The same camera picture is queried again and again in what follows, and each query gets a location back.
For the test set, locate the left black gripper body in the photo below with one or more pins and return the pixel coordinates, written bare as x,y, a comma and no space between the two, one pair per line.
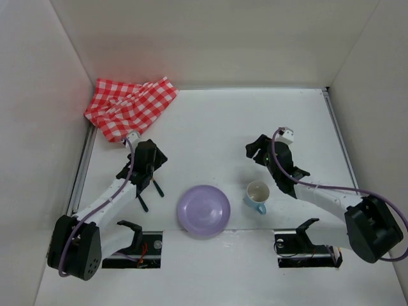
145,183

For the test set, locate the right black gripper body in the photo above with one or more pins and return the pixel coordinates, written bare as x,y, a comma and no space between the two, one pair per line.
259,148

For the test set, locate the gold knife black handle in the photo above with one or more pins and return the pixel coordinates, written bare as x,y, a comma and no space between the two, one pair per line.
158,188

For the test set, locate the light blue mug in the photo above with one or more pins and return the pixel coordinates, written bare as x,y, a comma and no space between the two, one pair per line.
257,193

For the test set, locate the gold fork black handle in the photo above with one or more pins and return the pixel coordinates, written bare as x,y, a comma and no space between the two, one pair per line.
143,204

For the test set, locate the red white checkered cloth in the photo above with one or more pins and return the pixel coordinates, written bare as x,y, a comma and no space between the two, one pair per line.
118,108

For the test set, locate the purple plate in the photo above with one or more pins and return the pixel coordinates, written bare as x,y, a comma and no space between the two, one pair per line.
204,211

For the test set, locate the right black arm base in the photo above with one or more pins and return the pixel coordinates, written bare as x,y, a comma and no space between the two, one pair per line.
294,249

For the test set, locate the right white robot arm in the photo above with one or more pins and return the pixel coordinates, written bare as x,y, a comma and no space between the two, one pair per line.
369,228

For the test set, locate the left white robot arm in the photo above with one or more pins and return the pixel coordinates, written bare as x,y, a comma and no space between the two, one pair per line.
77,248

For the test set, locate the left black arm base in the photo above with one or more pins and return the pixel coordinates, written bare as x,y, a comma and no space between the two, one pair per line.
126,246

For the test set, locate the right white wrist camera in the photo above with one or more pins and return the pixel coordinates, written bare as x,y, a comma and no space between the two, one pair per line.
285,135

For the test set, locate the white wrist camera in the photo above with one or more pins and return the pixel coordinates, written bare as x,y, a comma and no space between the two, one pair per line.
285,135
134,138

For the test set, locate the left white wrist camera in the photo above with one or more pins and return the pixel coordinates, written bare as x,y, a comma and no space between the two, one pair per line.
134,138

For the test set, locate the left aluminium rail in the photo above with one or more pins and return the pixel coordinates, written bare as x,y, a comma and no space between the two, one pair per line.
85,157

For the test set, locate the aluminium rail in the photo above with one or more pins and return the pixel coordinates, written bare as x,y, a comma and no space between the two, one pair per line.
85,157
330,108

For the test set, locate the right aluminium rail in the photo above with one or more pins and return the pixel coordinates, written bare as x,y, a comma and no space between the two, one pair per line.
330,108

